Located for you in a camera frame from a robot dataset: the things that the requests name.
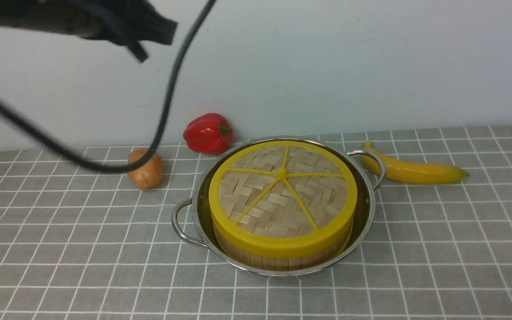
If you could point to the stainless steel pot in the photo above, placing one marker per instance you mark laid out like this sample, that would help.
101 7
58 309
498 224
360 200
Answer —
192 218

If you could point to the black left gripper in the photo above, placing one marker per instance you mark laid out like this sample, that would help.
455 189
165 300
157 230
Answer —
122 22

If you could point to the red bell pepper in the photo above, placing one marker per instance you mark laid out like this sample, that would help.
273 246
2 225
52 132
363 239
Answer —
209 134

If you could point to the yellow banana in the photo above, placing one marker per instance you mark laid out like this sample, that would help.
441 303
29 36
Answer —
418 173

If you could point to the yellow bamboo steamer lid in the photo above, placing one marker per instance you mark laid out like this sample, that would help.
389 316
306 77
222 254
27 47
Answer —
282 199

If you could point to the yellow bamboo steamer basket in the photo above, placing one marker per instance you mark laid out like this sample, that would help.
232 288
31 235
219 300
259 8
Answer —
282 260

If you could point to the grey checked tablecloth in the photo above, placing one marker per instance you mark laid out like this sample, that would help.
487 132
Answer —
78 246

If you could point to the brown potato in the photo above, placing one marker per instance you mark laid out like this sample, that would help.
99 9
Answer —
148 176

